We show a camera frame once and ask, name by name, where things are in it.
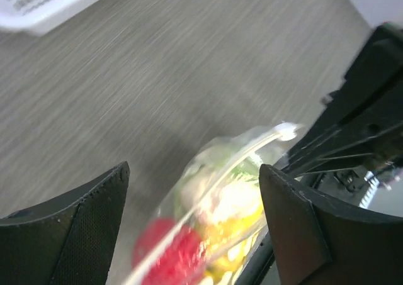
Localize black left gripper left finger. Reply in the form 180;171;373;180
1;162;130;284

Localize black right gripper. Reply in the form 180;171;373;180
281;23;402;172

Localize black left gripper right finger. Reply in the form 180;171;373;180
259;164;402;284

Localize clear zip top bag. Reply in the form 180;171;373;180
125;122;302;284

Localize red fake pomegranate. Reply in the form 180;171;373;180
132;218;206;285

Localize white fake cauliflower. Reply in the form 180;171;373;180
179;166;262;225

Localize yellow fake lemon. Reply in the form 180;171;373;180
199;203;263;254

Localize yellow fake bananas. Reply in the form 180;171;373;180
198;233;258;285

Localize white perforated plastic basket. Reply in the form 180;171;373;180
1;0;99;36

